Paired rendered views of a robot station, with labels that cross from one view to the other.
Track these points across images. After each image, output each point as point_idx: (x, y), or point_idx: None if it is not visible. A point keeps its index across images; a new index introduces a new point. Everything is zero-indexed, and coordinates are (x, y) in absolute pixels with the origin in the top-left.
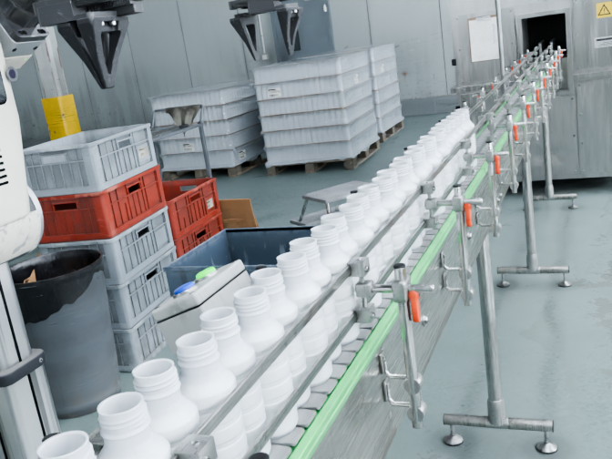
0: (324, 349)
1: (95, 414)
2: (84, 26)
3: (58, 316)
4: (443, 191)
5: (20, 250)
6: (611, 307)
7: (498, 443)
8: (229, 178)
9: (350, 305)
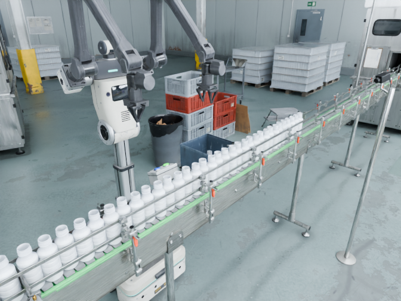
0: (181, 197)
1: None
2: (131, 109)
3: (164, 137)
4: (268, 147)
5: (131, 137)
6: (369, 190)
7: (290, 226)
8: (255, 88)
9: (197, 186)
